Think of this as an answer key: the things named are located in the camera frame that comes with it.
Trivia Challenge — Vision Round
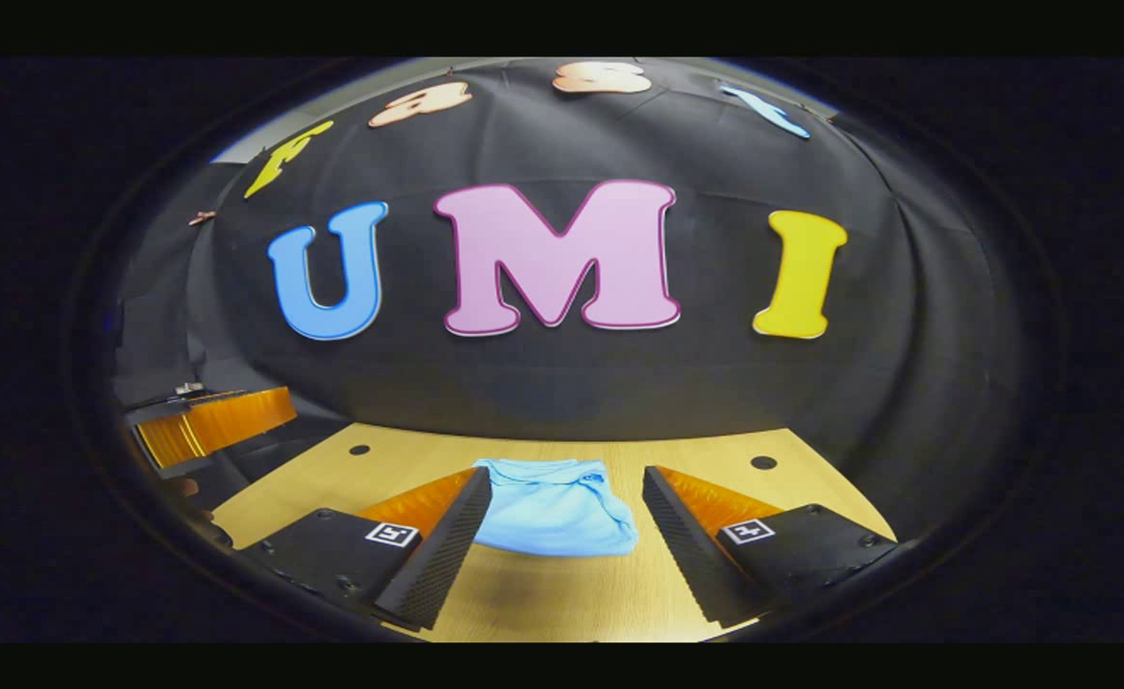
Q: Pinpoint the black backdrop cloth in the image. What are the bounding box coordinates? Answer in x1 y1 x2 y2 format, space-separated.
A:
112 59 1014 546

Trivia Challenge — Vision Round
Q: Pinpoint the light blue T-shirt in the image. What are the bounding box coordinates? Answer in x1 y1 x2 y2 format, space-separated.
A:
473 457 640 559

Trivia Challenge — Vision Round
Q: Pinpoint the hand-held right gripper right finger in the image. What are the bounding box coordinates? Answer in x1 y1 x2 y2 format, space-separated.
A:
642 464 900 631

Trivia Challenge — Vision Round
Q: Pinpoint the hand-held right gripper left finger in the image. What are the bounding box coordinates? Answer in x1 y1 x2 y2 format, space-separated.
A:
236 465 495 633

